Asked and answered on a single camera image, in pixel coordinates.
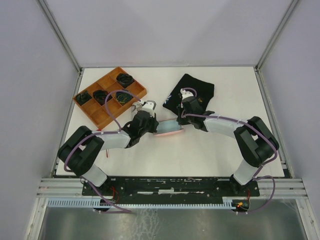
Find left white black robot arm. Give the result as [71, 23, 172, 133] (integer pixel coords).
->
[57, 110, 159, 195]

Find wooden compartment tray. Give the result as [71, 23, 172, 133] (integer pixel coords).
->
[73, 66, 147, 129]

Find rolled black belt middle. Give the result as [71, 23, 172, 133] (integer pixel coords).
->
[92, 90, 109, 106]

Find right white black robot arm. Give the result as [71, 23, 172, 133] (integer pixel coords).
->
[178, 95, 280, 196]

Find aluminium frame post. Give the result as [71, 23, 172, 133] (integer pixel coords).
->
[255, 0, 301, 72]
[36, 0, 82, 72]

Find black folded cloth pouch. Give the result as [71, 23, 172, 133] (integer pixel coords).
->
[162, 73, 215, 116]

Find pink glasses case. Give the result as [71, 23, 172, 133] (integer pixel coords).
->
[153, 118, 184, 136]

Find rolled green black belt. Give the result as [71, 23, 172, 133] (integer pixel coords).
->
[75, 90, 92, 106]

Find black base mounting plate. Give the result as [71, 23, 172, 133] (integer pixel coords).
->
[96, 176, 260, 203]

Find rolled blue yellow belt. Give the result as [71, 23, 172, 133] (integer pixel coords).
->
[115, 89, 133, 106]

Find left aluminium frame post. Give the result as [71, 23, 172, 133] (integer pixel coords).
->
[36, 0, 82, 72]

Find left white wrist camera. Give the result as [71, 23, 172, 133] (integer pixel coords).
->
[138, 100, 157, 117]

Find white slotted cable duct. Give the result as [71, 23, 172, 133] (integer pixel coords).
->
[47, 195, 237, 210]

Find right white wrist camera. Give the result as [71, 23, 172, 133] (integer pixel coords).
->
[180, 87, 198, 100]

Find light blue cloth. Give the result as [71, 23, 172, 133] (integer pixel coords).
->
[156, 119, 181, 134]

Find rolled black belt top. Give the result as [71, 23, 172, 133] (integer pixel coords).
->
[116, 73, 134, 88]

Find red sunglasses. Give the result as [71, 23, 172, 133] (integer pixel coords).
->
[96, 128, 109, 158]

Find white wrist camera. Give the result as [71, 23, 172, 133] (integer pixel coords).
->
[180, 87, 198, 100]
[138, 100, 157, 117]

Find marble pattern glasses case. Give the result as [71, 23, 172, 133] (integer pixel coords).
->
[131, 101, 143, 117]

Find right aluminium frame post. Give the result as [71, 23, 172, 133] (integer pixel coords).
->
[255, 0, 301, 72]

